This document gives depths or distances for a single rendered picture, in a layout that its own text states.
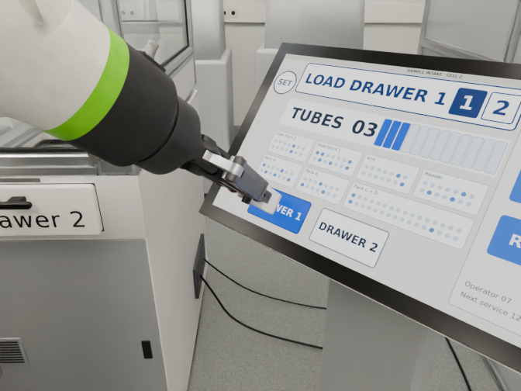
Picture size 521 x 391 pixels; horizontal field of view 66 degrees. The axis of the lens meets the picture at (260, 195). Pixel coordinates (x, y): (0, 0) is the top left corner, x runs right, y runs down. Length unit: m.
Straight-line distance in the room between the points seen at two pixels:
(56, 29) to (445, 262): 0.40
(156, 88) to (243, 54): 3.64
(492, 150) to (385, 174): 0.12
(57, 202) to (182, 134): 0.57
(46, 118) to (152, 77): 0.08
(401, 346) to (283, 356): 1.08
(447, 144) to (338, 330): 0.36
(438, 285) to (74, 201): 0.68
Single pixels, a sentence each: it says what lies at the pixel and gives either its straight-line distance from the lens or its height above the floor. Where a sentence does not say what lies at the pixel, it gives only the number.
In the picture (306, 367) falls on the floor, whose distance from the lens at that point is 1.68.
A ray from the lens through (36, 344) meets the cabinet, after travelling 1.20.
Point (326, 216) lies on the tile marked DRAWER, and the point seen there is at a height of 1.01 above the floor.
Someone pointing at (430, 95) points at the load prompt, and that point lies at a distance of 0.55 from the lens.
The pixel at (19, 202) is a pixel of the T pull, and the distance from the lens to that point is 0.90.
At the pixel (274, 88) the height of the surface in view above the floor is 1.14.
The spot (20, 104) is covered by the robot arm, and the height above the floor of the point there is 1.21.
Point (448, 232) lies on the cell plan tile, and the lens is 0.48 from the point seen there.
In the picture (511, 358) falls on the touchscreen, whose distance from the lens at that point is 0.46.
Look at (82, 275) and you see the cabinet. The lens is 1.01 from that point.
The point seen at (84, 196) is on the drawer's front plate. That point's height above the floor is 0.91.
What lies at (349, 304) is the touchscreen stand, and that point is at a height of 0.83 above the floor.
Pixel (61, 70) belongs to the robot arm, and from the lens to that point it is 0.29.
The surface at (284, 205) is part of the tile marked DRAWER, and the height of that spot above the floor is 1.01.
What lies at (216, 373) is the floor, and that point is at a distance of 1.66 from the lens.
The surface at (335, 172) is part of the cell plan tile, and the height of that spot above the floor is 1.06.
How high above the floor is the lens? 1.27
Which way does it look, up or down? 26 degrees down
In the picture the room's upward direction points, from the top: straight up
